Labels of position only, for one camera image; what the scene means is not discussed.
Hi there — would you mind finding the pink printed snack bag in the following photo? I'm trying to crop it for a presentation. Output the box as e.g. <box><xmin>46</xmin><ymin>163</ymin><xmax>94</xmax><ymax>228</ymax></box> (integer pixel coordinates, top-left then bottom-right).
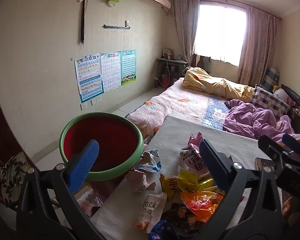
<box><xmin>179</xmin><ymin>132</ymin><xmax>233</xmax><ymax>176</ymax></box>

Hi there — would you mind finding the yellow snack bag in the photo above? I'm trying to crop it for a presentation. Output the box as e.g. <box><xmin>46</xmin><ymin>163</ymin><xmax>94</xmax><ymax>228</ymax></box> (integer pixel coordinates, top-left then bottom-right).
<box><xmin>159</xmin><ymin>169</ymin><xmax>225</xmax><ymax>200</ymax></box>

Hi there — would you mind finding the pink wrapper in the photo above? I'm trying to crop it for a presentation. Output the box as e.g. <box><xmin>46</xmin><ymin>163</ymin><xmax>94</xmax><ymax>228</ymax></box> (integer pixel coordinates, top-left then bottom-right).
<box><xmin>125</xmin><ymin>169</ymin><xmax>156</xmax><ymax>192</ymax></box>

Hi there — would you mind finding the white blue snack wrapper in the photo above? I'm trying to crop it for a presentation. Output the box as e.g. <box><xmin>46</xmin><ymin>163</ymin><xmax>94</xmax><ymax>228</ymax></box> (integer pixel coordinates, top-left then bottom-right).
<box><xmin>134</xmin><ymin>150</ymin><xmax>162</xmax><ymax>173</ymax></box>

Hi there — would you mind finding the dark brown snack bag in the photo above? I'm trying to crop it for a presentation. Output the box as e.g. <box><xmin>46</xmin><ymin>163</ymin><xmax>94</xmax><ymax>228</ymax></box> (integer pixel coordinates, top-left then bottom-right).
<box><xmin>161</xmin><ymin>203</ymin><xmax>205</xmax><ymax>234</ymax></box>

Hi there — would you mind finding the person right hand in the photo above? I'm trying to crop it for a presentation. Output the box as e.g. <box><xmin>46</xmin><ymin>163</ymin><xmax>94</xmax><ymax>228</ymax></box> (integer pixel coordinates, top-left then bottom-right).
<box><xmin>282</xmin><ymin>196</ymin><xmax>300</xmax><ymax>228</ymax></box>

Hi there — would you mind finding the pink printed cloth bag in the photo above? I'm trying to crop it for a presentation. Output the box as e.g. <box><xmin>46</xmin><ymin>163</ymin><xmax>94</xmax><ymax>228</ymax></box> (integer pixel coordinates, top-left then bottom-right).
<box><xmin>75</xmin><ymin>186</ymin><xmax>103</xmax><ymax>218</ymax></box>

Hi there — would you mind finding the purple quilt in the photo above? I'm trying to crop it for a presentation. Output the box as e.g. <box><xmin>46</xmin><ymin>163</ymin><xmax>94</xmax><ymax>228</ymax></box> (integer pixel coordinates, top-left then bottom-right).
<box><xmin>223</xmin><ymin>99</ymin><xmax>300</xmax><ymax>144</ymax></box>

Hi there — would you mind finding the orange snack wrapper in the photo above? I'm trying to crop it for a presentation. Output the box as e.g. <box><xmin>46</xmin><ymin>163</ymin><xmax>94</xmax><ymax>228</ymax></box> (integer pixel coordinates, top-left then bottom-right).
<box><xmin>180</xmin><ymin>191</ymin><xmax>223</xmax><ymax>223</ymax></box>

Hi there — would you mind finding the red bin with green rim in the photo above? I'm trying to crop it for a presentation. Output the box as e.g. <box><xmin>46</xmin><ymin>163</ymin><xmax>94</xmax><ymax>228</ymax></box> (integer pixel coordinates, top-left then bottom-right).
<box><xmin>59</xmin><ymin>112</ymin><xmax>143</xmax><ymax>182</ymax></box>

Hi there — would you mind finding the plaid pillow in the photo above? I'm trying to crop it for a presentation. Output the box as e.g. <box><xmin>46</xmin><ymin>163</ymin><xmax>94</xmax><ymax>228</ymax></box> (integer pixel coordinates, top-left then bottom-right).
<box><xmin>250</xmin><ymin>86</ymin><xmax>290</xmax><ymax>120</ymax></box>

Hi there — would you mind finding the white rock snack packet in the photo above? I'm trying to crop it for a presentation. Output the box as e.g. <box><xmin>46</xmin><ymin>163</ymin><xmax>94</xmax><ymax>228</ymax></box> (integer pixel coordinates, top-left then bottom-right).
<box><xmin>134</xmin><ymin>192</ymin><xmax>167</xmax><ymax>233</ymax></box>

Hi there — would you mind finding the wooden chair floral cushion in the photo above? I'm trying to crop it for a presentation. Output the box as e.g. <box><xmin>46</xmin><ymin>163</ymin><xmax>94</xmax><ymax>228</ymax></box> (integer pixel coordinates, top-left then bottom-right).
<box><xmin>0</xmin><ymin>152</ymin><xmax>40</xmax><ymax>211</ymax></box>

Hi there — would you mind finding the bed with patterned sheet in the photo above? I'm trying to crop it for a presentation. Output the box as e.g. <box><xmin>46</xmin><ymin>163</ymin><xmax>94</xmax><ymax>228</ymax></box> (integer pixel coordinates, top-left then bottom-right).
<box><xmin>124</xmin><ymin>76</ymin><xmax>300</xmax><ymax>140</ymax></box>

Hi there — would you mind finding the yellow quilt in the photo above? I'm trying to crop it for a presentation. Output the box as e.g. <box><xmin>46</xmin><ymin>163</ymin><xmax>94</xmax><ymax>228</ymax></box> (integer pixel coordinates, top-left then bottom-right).
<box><xmin>183</xmin><ymin>67</ymin><xmax>255</xmax><ymax>102</ymax></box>

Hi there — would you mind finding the right pink curtain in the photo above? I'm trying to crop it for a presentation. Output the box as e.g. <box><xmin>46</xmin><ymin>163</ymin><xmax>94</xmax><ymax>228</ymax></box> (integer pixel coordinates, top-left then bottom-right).
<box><xmin>237</xmin><ymin>6</ymin><xmax>278</xmax><ymax>86</ymax></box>

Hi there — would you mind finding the pink curtain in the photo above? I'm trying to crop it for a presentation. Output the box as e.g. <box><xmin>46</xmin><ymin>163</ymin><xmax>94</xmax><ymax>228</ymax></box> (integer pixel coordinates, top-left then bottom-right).
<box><xmin>237</xmin><ymin>6</ymin><xmax>278</xmax><ymax>86</ymax></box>
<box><xmin>171</xmin><ymin>0</ymin><xmax>200</xmax><ymax>63</ymax></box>

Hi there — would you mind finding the red bucket under table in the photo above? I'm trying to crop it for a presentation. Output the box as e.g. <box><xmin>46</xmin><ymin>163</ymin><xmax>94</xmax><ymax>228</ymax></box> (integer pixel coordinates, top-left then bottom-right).
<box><xmin>162</xmin><ymin>74</ymin><xmax>170</xmax><ymax>87</ymax></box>

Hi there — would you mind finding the dark side table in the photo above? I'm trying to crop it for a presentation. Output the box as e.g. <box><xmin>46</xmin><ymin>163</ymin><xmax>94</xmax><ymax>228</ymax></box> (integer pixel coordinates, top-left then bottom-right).
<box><xmin>154</xmin><ymin>58</ymin><xmax>188</xmax><ymax>88</ymax></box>

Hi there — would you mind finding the window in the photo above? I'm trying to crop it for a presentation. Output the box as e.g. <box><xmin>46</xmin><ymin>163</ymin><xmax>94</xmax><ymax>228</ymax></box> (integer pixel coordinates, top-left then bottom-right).
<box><xmin>194</xmin><ymin>4</ymin><xmax>247</xmax><ymax>66</ymax></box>

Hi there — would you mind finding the left pink curtain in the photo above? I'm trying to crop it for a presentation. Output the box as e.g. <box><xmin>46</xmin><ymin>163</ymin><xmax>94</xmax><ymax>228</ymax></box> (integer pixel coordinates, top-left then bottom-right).
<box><xmin>171</xmin><ymin>0</ymin><xmax>200</xmax><ymax>63</ymax></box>

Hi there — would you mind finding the wall socket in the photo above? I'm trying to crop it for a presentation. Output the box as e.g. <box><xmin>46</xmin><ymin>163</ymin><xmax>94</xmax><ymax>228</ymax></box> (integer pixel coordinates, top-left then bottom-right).
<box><xmin>81</xmin><ymin>102</ymin><xmax>88</xmax><ymax>111</ymax></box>

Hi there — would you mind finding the left alphabet wall poster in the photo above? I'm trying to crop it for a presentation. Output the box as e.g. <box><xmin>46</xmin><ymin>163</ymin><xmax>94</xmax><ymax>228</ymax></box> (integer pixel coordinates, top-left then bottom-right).
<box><xmin>74</xmin><ymin>53</ymin><xmax>104</xmax><ymax>103</ymax></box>

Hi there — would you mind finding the middle white wall poster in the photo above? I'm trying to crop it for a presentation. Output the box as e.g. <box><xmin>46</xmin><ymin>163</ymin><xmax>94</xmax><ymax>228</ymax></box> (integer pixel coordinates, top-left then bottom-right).
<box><xmin>101</xmin><ymin>51</ymin><xmax>121</xmax><ymax>93</ymax></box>

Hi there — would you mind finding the right number wall poster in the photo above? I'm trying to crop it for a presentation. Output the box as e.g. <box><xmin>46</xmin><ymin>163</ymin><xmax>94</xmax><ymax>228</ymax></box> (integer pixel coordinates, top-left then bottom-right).
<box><xmin>121</xmin><ymin>50</ymin><xmax>136</xmax><ymax>86</ymax></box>

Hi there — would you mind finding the metal wall rail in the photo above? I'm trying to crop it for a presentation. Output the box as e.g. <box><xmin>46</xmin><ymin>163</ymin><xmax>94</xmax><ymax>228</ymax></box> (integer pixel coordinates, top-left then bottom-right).
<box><xmin>102</xmin><ymin>21</ymin><xmax>131</xmax><ymax>30</ymax></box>

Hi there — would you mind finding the black hanging strap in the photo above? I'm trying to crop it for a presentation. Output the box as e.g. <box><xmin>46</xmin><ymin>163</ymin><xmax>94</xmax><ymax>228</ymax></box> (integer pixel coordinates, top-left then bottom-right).
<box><xmin>77</xmin><ymin>0</ymin><xmax>90</xmax><ymax>45</ymax></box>

